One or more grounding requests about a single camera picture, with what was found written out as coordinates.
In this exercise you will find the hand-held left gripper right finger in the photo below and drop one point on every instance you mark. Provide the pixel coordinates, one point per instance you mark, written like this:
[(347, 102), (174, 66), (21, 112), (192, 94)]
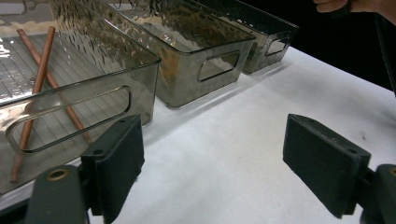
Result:
[(323, 161)]

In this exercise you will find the smoky clear plastic bin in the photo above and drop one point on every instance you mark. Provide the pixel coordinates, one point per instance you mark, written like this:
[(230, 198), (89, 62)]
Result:
[(255, 62), (137, 87), (183, 84)]

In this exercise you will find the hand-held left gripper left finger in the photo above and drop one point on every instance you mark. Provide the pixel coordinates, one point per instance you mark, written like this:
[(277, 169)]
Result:
[(118, 161)]

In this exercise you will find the brown wooden chopstick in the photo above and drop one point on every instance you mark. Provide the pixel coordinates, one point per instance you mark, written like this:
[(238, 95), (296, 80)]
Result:
[(40, 71), (29, 45)]

